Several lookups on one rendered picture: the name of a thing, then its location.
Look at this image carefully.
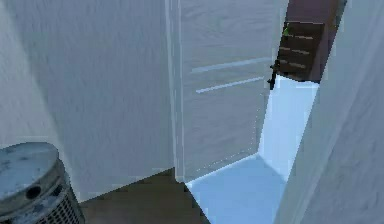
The white room door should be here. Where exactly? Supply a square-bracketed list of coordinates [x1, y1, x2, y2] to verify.
[165, 0, 290, 184]

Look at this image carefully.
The dark brown chest of drawers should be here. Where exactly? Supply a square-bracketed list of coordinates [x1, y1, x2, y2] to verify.
[275, 21, 325, 83]

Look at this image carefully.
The grey metal mesh bin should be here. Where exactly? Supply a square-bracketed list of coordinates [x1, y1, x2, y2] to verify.
[0, 142, 85, 224]

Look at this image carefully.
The black door handle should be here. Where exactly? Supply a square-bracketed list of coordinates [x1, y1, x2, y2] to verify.
[267, 59, 280, 91]

